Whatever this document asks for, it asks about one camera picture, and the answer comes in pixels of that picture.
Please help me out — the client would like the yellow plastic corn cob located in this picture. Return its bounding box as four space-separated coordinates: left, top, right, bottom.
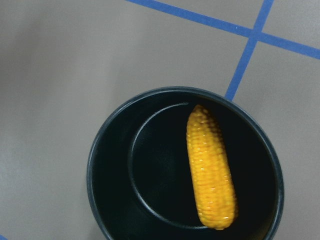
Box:
186 104 238 231

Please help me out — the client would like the dark blue saucepan purple handle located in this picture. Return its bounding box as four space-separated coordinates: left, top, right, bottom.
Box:
86 86 285 240

